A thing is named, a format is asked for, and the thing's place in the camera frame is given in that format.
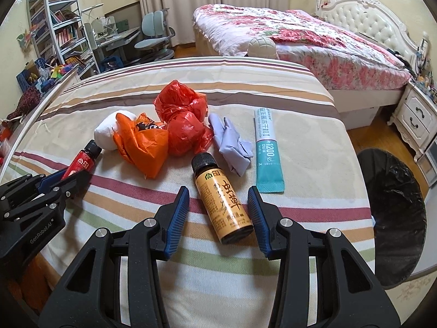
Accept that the orange plastic bag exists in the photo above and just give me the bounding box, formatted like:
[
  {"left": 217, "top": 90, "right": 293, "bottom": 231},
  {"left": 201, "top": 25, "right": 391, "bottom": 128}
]
[{"left": 113, "top": 112, "right": 169, "bottom": 180}]

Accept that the white bookshelf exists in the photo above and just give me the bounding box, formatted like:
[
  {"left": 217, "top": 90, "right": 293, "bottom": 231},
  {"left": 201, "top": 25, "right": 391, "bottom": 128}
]
[{"left": 25, "top": 0, "right": 99, "bottom": 72}]

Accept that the white paper ball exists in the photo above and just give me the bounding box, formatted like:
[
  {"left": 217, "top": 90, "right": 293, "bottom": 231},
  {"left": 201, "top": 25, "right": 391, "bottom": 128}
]
[{"left": 94, "top": 111, "right": 137, "bottom": 151}]

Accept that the grey study desk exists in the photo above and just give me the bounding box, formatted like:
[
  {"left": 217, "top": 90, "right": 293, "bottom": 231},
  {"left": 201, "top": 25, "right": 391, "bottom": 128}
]
[{"left": 90, "top": 27, "right": 142, "bottom": 72}]

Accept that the black-lined trash bin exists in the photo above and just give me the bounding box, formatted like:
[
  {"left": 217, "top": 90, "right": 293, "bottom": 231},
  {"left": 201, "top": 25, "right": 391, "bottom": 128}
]
[{"left": 357, "top": 148, "right": 427, "bottom": 288}]

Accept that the teal tube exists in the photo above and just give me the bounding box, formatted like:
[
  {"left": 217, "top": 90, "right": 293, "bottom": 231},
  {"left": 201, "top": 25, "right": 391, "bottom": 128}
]
[{"left": 253, "top": 107, "right": 285, "bottom": 193}]

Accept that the grey-blue desk chair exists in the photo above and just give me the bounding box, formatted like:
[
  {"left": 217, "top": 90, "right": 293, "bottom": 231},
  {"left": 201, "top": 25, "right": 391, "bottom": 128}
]
[{"left": 134, "top": 10, "right": 176, "bottom": 64}]

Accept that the cluster of small bottles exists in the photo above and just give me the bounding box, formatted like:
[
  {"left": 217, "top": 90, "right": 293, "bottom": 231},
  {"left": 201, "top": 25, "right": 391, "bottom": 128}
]
[{"left": 411, "top": 72, "right": 437, "bottom": 99}]

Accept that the white nightstand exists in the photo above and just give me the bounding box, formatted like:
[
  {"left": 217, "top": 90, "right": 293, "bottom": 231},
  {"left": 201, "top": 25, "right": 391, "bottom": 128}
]
[{"left": 391, "top": 84, "right": 437, "bottom": 163}]

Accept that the small yellow label bottle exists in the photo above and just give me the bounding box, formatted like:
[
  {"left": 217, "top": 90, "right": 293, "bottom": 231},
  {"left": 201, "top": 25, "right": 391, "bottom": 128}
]
[{"left": 190, "top": 152, "right": 255, "bottom": 245}]

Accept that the floral quilt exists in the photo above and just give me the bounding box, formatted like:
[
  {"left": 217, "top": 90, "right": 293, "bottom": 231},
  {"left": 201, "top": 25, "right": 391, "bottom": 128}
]
[{"left": 191, "top": 3, "right": 410, "bottom": 91}]

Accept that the dark red fuzzy cloth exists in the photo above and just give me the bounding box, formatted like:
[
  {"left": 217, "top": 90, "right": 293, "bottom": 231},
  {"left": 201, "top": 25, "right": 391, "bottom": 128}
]
[{"left": 7, "top": 87, "right": 42, "bottom": 120}]

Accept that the small red bottle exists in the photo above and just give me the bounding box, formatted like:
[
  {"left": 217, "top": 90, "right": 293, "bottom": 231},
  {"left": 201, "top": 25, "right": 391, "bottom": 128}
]
[{"left": 61, "top": 139, "right": 102, "bottom": 180}]

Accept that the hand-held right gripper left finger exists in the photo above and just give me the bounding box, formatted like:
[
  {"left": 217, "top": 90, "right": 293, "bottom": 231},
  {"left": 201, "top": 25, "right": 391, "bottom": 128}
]
[{"left": 29, "top": 185, "right": 190, "bottom": 328}]

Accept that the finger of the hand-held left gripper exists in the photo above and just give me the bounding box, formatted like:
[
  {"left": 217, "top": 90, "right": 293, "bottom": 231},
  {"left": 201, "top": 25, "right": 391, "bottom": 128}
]
[
  {"left": 0, "top": 174, "right": 68, "bottom": 200},
  {"left": 0, "top": 170, "right": 91, "bottom": 228}
]

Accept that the blue plastic crate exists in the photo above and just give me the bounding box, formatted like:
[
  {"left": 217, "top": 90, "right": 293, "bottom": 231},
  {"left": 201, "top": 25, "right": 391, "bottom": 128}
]
[
  {"left": 101, "top": 56, "right": 125, "bottom": 74},
  {"left": 16, "top": 60, "right": 46, "bottom": 93}
]

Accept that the white bed with tufted headboard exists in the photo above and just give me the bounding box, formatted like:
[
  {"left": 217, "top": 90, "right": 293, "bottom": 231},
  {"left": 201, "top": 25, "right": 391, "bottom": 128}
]
[{"left": 191, "top": 0, "right": 429, "bottom": 130}]

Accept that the red plastic bag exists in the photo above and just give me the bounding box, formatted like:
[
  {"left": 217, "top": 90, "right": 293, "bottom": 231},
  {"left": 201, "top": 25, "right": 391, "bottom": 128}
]
[{"left": 153, "top": 80, "right": 214, "bottom": 158}]

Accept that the lilac glove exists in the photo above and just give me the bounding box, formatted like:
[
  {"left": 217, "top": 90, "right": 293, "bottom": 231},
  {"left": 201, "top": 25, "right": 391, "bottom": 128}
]
[{"left": 208, "top": 113, "right": 255, "bottom": 178}]

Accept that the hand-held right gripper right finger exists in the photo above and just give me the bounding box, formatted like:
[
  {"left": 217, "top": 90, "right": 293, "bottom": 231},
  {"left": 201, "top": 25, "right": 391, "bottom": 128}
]
[{"left": 246, "top": 185, "right": 401, "bottom": 328}]

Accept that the striped bed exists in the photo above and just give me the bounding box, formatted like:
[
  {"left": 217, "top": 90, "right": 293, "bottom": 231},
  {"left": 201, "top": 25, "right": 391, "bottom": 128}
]
[{"left": 0, "top": 56, "right": 376, "bottom": 328}]

